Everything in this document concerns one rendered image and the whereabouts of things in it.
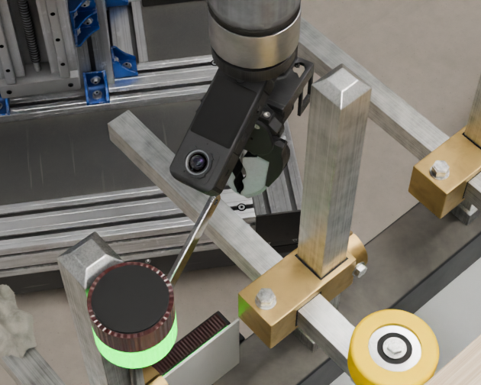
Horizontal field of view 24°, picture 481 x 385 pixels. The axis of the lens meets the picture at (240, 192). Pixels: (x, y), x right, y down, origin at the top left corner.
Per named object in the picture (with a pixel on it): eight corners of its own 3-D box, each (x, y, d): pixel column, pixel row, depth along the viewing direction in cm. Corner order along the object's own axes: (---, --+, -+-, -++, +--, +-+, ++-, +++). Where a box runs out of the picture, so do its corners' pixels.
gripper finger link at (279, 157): (288, 182, 104) (292, 124, 97) (281, 194, 104) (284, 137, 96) (244, 163, 106) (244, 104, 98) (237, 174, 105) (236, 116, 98)
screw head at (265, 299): (250, 299, 108) (250, 293, 107) (266, 287, 109) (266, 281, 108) (264, 314, 107) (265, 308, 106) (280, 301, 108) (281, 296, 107)
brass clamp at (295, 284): (234, 312, 113) (233, 288, 109) (329, 238, 118) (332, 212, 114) (274, 354, 111) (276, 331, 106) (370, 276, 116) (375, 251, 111)
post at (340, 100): (288, 347, 128) (311, 77, 88) (311, 329, 129) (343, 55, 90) (310, 368, 127) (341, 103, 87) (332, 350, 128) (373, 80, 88)
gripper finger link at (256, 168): (295, 173, 111) (298, 115, 103) (266, 216, 108) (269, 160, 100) (267, 160, 112) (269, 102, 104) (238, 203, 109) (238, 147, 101)
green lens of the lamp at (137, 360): (77, 327, 81) (73, 312, 79) (142, 279, 83) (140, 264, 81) (128, 384, 78) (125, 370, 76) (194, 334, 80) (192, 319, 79)
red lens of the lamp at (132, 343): (73, 310, 79) (69, 295, 77) (140, 262, 81) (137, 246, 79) (125, 369, 76) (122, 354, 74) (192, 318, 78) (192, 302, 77)
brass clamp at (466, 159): (403, 188, 124) (408, 162, 120) (484, 125, 129) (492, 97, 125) (443, 224, 121) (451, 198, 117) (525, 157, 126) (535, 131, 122)
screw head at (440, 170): (425, 171, 119) (427, 165, 118) (438, 160, 120) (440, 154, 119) (440, 183, 118) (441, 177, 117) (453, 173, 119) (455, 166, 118)
